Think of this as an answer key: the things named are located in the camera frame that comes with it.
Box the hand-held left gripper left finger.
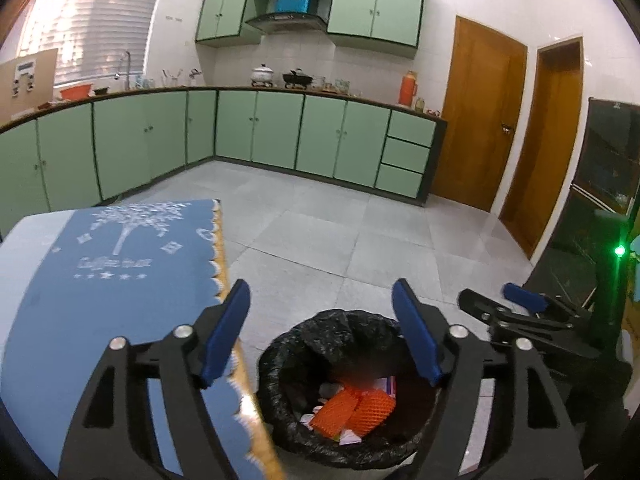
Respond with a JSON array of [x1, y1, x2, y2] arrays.
[[59, 279, 252, 480]]

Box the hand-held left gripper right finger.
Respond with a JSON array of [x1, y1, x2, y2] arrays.
[[391, 278, 586, 480]]

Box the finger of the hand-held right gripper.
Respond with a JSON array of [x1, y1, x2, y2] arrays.
[[457, 287, 596, 356], [502, 282, 596, 323]]

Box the bin with black bag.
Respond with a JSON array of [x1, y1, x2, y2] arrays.
[[256, 309, 451, 470]]

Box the orange foam net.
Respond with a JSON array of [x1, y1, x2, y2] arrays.
[[347, 389, 397, 438], [309, 390, 362, 436]]

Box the blue printed tablecloth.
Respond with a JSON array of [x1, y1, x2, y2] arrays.
[[0, 199, 286, 480]]

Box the plain wooden door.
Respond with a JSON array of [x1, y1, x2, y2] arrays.
[[500, 35, 585, 259]]

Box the black glass cabinet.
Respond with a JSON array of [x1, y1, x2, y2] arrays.
[[530, 97, 640, 306]]

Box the green base cabinets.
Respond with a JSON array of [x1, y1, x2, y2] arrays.
[[0, 86, 448, 241]]

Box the orange thermos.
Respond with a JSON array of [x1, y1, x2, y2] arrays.
[[398, 71, 418, 107]]

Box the black wok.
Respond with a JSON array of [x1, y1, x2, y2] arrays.
[[281, 68, 315, 90]]

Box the metal faucet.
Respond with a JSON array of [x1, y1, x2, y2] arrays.
[[115, 50, 132, 92]]

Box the red basin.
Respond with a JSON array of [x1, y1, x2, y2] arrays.
[[59, 83, 94, 101]]

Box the large cardboard box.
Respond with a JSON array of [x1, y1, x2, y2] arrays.
[[0, 48, 60, 120]]

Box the black range hood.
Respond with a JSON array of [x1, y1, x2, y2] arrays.
[[244, 12, 328, 36]]

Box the blue box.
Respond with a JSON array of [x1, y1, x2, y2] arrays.
[[274, 0, 317, 15]]

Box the window blinds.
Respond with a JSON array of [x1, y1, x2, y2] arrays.
[[20, 0, 173, 86]]

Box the wooden door with handle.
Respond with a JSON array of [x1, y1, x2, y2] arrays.
[[431, 16, 528, 212]]

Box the green wall cabinets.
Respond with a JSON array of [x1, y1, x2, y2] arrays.
[[195, 0, 427, 58]]

